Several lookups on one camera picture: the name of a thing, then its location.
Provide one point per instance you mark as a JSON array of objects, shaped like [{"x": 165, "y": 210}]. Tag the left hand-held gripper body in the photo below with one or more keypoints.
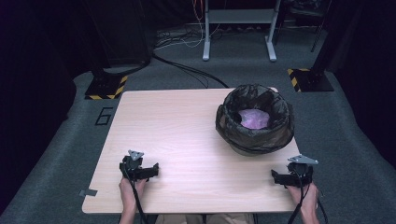
[{"x": 136, "y": 169}]

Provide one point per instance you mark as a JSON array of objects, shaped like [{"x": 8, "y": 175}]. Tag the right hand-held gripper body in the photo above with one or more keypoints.
[{"x": 297, "y": 175}]

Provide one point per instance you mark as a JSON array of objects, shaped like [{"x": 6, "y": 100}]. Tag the person's right hand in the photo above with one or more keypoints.
[{"x": 306, "y": 197}]

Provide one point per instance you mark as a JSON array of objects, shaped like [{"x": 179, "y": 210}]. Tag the person's left hand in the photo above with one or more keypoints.
[{"x": 129, "y": 193}]

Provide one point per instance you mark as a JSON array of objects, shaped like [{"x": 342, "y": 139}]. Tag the grey tape piece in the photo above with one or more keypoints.
[{"x": 88, "y": 193}]

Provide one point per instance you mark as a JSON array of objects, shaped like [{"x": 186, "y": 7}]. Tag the purple plastic bag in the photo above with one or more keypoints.
[{"x": 255, "y": 119}]

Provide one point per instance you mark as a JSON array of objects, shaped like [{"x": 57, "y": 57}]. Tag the black bag-lined bin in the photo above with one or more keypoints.
[{"x": 227, "y": 124}]

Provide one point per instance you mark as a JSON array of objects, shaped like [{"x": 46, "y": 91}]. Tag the black hazard-striped stand base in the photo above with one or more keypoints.
[
  {"x": 311, "y": 81},
  {"x": 104, "y": 87}
]

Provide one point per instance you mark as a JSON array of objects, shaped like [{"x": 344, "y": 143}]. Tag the black stand pole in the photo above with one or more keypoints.
[{"x": 325, "y": 40}]

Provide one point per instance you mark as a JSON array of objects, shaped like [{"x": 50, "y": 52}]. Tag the black panel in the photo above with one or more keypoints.
[{"x": 121, "y": 31}]

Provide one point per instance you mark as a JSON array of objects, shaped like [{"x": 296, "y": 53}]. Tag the white metal stand frame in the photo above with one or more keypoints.
[{"x": 238, "y": 16}]

